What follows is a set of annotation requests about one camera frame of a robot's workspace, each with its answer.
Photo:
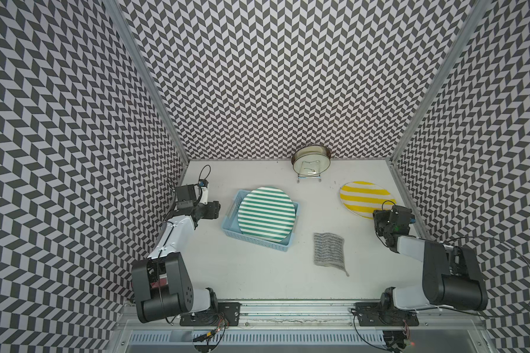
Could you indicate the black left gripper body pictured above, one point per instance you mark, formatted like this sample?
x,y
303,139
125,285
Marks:
x,y
211,209

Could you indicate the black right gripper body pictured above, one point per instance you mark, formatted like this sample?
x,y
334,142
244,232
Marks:
x,y
389,219

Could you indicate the yellow white striped plate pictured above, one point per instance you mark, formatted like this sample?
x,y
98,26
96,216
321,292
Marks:
x,y
363,198

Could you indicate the grey microfibre cloth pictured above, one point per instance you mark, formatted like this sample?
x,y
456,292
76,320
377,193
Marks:
x,y
329,251

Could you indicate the green white striped plate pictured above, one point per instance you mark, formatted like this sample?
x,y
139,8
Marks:
x,y
267,213

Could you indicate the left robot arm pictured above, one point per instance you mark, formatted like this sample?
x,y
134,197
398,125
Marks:
x,y
161,285

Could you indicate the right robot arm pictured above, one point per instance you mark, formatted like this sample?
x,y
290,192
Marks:
x,y
451,276

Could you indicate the brown rimmed floral plate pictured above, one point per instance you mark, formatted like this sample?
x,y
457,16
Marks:
x,y
312,153

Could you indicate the light blue plastic basket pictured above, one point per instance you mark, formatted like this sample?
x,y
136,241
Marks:
x,y
231,229

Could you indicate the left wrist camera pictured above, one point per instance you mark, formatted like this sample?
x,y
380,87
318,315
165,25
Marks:
x,y
203,191

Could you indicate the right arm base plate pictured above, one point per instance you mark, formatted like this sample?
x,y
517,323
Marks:
x,y
371,314

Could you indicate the chrome wire plate stand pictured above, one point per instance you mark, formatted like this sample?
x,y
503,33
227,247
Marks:
x,y
309,170

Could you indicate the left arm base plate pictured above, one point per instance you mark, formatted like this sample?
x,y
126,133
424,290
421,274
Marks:
x,y
226,313

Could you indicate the aluminium front rail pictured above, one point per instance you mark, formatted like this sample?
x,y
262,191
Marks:
x,y
307,314

